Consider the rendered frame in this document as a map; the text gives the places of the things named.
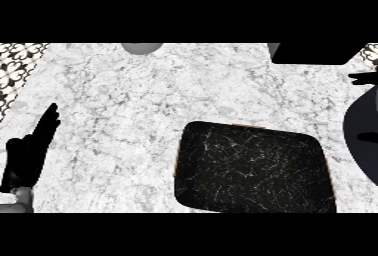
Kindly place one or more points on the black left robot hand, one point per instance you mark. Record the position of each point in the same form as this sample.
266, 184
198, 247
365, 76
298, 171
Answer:
26, 156

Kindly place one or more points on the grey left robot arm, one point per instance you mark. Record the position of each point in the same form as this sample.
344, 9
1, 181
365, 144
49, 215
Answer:
22, 200

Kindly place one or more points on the black scratched tray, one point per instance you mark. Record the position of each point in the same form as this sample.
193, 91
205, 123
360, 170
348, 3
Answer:
251, 166

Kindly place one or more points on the dark grey pot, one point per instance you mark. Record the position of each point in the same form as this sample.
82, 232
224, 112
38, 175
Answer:
362, 113

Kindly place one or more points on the grey round object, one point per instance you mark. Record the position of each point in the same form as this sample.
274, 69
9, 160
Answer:
140, 48

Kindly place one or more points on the black appliance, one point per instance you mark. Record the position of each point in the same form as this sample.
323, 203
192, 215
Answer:
314, 52

